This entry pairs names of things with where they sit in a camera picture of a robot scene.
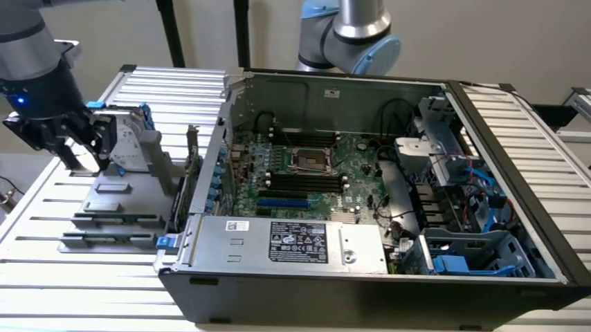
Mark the silver hard disk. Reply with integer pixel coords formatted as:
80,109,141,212
85,100,155,174

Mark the silver metal drive cage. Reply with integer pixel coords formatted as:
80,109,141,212
395,95,484,190

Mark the silver chipset heat sink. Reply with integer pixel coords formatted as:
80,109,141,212
328,211,360,225

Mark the metal side table frame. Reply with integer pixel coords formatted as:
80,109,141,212
555,86,591,143

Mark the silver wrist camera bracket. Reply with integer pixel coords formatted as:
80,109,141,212
53,39,83,70

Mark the CPU socket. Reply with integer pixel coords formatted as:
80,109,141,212
287,147,338,174

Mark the black cable on case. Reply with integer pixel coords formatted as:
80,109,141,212
460,80,558,134

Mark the blue and grey disk bay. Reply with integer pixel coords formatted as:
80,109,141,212
404,227,540,278

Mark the silver power supply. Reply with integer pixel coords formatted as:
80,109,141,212
171,215,390,276

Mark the graphics card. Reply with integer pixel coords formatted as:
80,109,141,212
169,124,205,233

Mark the long black expansion slot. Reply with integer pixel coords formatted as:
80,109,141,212
256,190,310,201

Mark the grey air duct plate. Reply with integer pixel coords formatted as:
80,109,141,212
376,160,422,240

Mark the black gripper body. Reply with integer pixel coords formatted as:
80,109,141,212
0,62,116,155

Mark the green motherboard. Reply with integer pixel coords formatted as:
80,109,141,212
220,133,403,239

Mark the short black wire loop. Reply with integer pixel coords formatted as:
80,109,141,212
252,109,278,133

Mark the tall black wire loop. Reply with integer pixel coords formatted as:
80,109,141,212
379,98,420,140

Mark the black open PC case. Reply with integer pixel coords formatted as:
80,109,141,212
155,67,591,326

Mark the grey parts rack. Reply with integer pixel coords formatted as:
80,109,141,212
56,129,187,256

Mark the black stand pole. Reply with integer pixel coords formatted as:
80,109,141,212
155,0,187,68
232,0,253,69

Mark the thin black cable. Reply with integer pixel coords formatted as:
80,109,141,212
0,175,25,210

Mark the blue expansion slot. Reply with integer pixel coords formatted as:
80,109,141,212
256,198,311,209

